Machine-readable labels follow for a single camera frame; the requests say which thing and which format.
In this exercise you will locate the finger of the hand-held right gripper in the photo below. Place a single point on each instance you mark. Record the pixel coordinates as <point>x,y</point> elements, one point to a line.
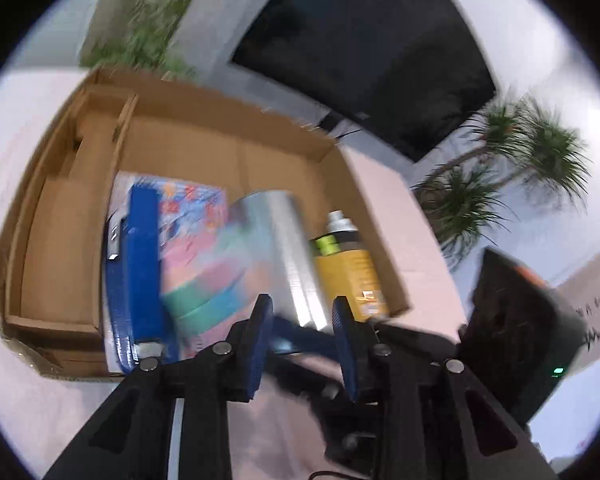
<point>305,335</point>

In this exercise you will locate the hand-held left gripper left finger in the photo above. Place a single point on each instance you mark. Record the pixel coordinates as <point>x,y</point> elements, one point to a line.
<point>256,355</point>

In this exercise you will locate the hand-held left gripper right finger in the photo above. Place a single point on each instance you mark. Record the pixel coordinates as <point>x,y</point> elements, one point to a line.
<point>347,355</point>

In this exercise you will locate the yellow label clear jar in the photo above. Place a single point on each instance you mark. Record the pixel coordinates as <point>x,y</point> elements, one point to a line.
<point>347,280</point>

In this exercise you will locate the silver metal can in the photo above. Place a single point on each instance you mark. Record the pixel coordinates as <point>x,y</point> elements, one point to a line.
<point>280,250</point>

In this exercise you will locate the pastel striped round container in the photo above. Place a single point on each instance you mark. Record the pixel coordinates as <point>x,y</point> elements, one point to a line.
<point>200,280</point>

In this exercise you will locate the blue stapler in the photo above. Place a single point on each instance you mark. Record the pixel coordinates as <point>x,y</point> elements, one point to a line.
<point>140,270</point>

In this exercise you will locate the colourful cartoon print box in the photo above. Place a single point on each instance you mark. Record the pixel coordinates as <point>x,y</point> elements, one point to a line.
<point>190,200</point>

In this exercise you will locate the cardboard box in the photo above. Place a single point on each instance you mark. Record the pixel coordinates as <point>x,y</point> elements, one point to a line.
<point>190,145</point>

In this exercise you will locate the white paper sheet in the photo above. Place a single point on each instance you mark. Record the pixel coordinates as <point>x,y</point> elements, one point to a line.
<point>595,310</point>

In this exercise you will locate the spiky palm potted plant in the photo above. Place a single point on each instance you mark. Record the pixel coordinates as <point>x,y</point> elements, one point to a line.
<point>480,200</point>

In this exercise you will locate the black flat screen television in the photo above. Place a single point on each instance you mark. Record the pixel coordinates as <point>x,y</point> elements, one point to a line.
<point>370,50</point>

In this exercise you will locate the leafy green potted tree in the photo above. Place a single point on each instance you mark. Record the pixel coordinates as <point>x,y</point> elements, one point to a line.
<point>140,35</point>

